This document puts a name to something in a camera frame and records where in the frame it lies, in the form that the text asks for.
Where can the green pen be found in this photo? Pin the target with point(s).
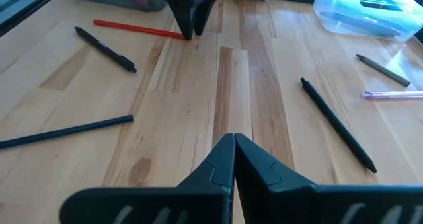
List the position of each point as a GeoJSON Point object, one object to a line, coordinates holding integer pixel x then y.
{"type": "Point", "coordinates": [383, 2]}

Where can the dark blue pencil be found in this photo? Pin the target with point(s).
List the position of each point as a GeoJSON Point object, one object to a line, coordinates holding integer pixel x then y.
{"type": "Point", "coordinates": [66, 131]}

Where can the clear plastic bin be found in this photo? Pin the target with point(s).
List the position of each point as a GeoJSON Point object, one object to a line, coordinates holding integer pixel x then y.
{"type": "Point", "coordinates": [367, 22]}

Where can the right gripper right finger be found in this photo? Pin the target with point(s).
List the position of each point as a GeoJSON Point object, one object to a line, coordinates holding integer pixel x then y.
{"type": "Point", "coordinates": [281, 204]}

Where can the black pen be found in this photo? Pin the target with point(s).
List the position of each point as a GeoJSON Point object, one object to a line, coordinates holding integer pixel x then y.
{"type": "Point", "coordinates": [360, 24]}
{"type": "Point", "coordinates": [337, 125]}
{"type": "Point", "coordinates": [105, 49]}

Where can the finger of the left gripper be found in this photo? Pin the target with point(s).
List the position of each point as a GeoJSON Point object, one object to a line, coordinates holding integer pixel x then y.
{"type": "Point", "coordinates": [205, 12]}
{"type": "Point", "coordinates": [186, 16]}

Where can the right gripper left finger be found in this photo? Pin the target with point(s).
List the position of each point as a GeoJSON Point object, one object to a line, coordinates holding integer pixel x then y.
{"type": "Point", "coordinates": [198, 204]}

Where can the purple pen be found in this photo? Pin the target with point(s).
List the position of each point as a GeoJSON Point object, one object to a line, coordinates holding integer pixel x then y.
{"type": "Point", "coordinates": [393, 94]}

